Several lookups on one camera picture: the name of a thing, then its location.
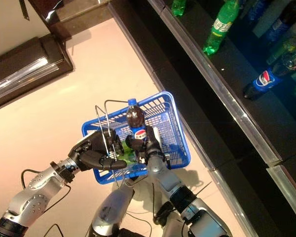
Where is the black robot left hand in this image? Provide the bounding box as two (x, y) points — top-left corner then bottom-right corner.
(68, 129), (128, 172)

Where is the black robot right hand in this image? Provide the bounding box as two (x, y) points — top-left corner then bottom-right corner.
(125, 125), (167, 165)

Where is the blue plastic shopping basket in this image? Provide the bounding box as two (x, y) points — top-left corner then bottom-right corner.
(81, 91), (191, 185)

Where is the Pepsi cola bottle blue cap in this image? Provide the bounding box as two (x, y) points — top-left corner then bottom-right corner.
(243, 53), (296, 100)
(266, 0), (296, 42)
(126, 98), (148, 155)
(246, 0), (272, 22)

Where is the black shelf board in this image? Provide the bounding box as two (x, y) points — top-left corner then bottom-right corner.
(108, 0), (296, 237)
(162, 0), (296, 158)

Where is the silver robot right leg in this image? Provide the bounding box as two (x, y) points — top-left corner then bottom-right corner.
(154, 201), (188, 237)

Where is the dark low display base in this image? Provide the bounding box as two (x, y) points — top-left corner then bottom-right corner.
(0, 33), (74, 112)

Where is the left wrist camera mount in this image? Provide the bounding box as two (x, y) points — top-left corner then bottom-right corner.
(50, 160), (76, 184)

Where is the black tether cable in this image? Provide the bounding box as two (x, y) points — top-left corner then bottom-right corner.
(125, 182), (156, 237)

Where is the white cable tie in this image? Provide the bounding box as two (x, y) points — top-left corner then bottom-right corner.
(196, 181), (213, 196)

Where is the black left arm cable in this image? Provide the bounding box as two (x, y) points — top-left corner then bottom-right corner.
(21, 169), (72, 237)

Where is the clear plastic price rail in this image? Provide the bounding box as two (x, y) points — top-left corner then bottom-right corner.
(0, 58), (67, 104)
(148, 0), (296, 223)
(107, 2), (259, 237)

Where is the black metal bracket bar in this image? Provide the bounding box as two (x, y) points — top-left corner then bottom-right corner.
(18, 0), (30, 21)

